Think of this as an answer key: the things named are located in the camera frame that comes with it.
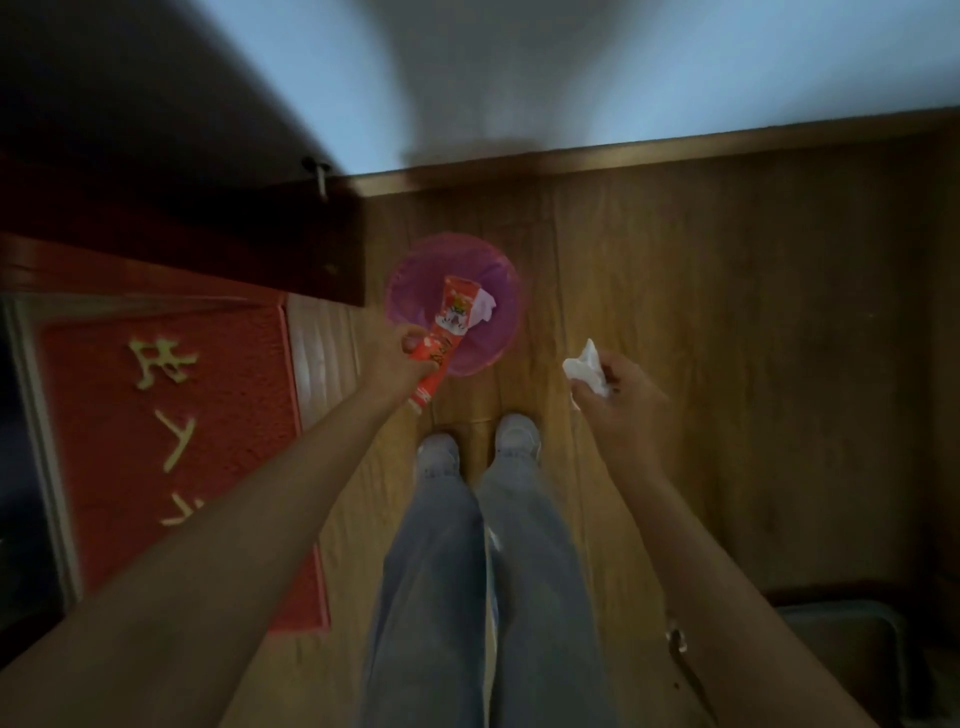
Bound person's white shoe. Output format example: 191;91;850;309
495;414;543;468
416;432;461;483

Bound pink plastic waste bin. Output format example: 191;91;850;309
384;232;524;378

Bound person's right leg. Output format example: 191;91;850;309
474;450;625;728

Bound person's left leg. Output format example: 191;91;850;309
363;463;490;728

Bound person's left hand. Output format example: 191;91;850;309
358;321;441;400

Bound red door mat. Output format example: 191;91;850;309
33;296;332;636

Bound long red snack packet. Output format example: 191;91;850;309
408;275;486;415

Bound person's leg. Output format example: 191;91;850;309
474;450;625;728
363;463;490;728

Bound person's left forearm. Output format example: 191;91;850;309
0;381;412;728

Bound grey metal door threshold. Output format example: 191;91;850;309
3;298;82;609

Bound person's right forearm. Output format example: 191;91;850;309
600;453;880;728

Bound grey metal container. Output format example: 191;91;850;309
772;598;928;728

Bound dark metal door handle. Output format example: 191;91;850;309
302;156;333;202

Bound dark wooden door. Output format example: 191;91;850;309
0;0;369;309

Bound person's right white shoe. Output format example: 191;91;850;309
495;414;543;468

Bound person's left white shoe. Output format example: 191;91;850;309
416;432;461;483

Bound wooden baseboard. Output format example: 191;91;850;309
352;108;960;198

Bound white tissue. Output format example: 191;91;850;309
562;339;613;412

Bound person's right hand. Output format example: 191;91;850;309
571;351;673;483

